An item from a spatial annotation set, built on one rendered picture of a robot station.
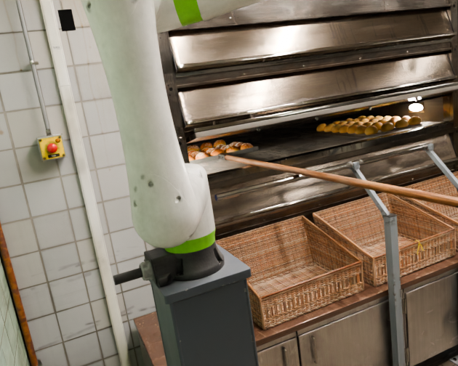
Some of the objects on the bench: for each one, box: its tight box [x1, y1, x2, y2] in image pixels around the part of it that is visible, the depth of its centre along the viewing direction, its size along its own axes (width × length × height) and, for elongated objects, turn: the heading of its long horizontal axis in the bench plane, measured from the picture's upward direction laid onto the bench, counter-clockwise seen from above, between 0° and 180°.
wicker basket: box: [215, 216, 364, 330], centre depth 210 cm, size 49×56×28 cm
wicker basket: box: [396, 171, 458, 252], centre depth 254 cm, size 49×56×28 cm
